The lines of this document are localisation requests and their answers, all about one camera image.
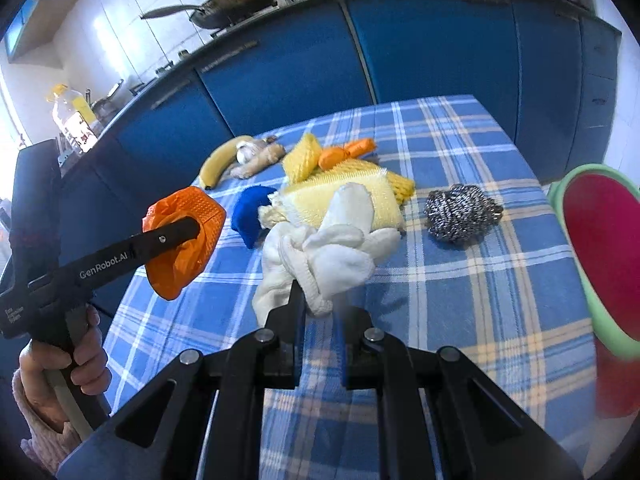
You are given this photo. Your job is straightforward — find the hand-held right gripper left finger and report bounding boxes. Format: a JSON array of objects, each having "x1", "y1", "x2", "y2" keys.
[{"x1": 55, "y1": 282, "x2": 306, "y2": 480}]

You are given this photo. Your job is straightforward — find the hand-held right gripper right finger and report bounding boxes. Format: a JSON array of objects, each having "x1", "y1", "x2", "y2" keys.
[{"x1": 337, "y1": 307, "x2": 586, "y2": 480}]

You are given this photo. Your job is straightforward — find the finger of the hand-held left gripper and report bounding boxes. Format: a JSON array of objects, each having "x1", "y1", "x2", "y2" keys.
[{"x1": 127, "y1": 216, "x2": 202, "y2": 267}]

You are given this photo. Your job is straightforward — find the orange plastic bag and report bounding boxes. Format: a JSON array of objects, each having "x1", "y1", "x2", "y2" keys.
[{"x1": 141, "y1": 186, "x2": 227, "y2": 302}]

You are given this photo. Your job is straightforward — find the white cloth glove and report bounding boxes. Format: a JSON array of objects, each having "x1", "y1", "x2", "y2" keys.
[{"x1": 251, "y1": 182, "x2": 402, "y2": 327}]

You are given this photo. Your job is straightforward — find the orange twisted plastic wrapper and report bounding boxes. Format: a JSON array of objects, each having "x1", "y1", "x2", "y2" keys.
[{"x1": 318, "y1": 138, "x2": 376, "y2": 171}]

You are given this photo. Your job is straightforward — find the red bin with green rim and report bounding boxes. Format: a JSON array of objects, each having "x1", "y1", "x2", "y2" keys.
[{"x1": 547, "y1": 162, "x2": 640, "y2": 418}]

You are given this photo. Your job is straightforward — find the person's left forearm pink sleeve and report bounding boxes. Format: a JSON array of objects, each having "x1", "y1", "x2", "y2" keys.
[{"x1": 11, "y1": 367, "x2": 82, "y2": 476}]

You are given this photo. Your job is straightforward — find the person's left hand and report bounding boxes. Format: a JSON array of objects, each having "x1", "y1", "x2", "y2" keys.
[{"x1": 19, "y1": 306, "x2": 112, "y2": 420}]

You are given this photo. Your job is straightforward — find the blue cloth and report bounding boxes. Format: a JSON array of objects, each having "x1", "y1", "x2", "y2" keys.
[{"x1": 230, "y1": 186, "x2": 278, "y2": 250}]

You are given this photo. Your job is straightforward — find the banana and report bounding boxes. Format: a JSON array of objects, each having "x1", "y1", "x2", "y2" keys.
[{"x1": 199, "y1": 135, "x2": 255, "y2": 191}]

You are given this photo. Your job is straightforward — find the cooking oil bottle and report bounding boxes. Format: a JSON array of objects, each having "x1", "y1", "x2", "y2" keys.
[{"x1": 48, "y1": 84, "x2": 98, "y2": 153}]

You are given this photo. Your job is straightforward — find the blue plaid tablecloth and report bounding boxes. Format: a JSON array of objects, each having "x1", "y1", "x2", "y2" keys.
[{"x1": 102, "y1": 94, "x2": 598, "y2": 480}]

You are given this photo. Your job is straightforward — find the garlic bulb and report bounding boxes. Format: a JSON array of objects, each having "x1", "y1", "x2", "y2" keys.
[{"x1": 235, "y1": 140, "x2": 261, "y2": 165}]

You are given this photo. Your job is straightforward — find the yellow scrub sponge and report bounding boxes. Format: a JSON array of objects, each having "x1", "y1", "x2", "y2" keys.
[{"x1": 259, "y1": 170, "x2": 405, "y2": 233}]

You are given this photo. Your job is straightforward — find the ginger root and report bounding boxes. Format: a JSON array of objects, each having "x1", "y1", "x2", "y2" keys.
[{"x1": 230, "y1": 142, "x2": 287, "y2": 180}]

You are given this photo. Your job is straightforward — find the steel wool scourer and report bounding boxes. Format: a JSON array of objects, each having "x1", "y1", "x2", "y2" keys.
[{"x1": 425, "y1": 183, "x2": 504, "y2": 246}]

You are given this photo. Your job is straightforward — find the black wok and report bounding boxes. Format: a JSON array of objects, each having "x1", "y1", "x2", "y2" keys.
[{"x1": 140, "y1": 0, "x2": 283, "y2": 30}]

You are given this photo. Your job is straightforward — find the blue kitchen cabinet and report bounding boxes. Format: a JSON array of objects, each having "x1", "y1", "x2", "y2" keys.
[{"x1": 0, "y1": 0, "x2": 623, "y2": 321}]

